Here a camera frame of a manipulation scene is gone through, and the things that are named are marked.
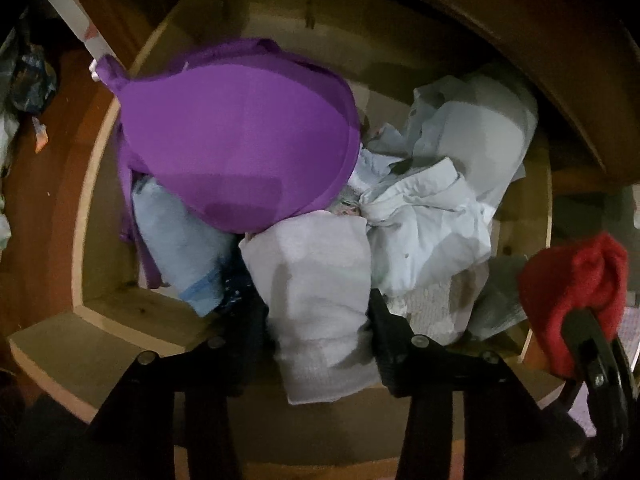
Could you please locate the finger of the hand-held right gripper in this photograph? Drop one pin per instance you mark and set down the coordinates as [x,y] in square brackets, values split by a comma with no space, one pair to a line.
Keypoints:
[580,345]

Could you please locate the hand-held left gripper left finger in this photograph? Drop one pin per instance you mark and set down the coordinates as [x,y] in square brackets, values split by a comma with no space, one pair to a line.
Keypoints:
[200,380]

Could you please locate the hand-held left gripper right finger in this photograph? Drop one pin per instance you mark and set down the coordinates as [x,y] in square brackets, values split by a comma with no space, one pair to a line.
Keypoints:
[400,360]

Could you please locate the red cloth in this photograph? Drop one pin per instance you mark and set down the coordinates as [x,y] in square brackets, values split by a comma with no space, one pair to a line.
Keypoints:
[565,280]

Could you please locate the round wooden basket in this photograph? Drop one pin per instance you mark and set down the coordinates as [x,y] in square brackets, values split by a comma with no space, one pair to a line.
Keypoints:
[145,310]

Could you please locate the white towel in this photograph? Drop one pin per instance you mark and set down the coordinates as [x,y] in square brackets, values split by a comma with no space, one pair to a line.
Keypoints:
[315,285]

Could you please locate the purple bra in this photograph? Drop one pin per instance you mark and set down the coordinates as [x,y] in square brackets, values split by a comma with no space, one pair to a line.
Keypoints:
[240,135]

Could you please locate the light blue sock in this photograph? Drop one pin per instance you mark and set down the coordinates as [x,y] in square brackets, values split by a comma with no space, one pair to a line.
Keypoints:
[175,245]

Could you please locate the grey white garment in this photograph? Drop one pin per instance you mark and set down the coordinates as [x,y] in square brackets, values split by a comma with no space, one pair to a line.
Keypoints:
[475,125]

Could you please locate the orange wrapper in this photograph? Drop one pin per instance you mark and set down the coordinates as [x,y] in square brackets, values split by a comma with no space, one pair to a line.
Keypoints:
[40,135]

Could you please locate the blue snack bag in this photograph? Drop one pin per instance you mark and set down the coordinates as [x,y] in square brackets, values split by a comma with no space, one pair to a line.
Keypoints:
[32,80]

